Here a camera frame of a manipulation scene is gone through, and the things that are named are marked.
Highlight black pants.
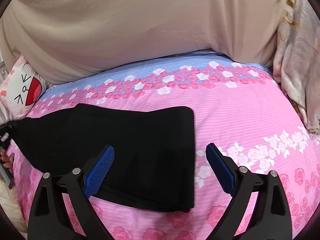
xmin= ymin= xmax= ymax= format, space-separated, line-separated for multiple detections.
xmin=7 ymin=103 xmax=195 ymax=213

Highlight pale floral blanket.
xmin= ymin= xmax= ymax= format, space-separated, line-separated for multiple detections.
xmin=272 ymin=0 xmax=320 ymax=134

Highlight beige cloth cover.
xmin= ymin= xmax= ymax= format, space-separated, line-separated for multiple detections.
xmin=0 ymin=0 xmax=288 ymax=85

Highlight pink floral bed sheet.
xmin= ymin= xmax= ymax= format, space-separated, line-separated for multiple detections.
xmin=0 ymin=51 xmax=320 ymax=240

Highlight person's left hand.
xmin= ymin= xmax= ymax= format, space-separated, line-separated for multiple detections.
xmin=0 ymin=150 xmax=12 ymax=168

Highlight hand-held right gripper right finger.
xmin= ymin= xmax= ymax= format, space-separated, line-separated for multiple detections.
xmin=205 ymin=143 xmax=293 ymax=240

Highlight cat face pillow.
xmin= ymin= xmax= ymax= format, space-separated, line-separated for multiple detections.
xmin=0 ymin=55 xmax=48 ymax=119

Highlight white quilted cloth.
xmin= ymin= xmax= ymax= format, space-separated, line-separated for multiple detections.
xmin=0 ymin=180 xmax=28 ymax=233

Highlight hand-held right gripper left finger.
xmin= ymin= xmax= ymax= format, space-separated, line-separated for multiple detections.
xmin=27 ymin=145 xmax=115 ymax=240

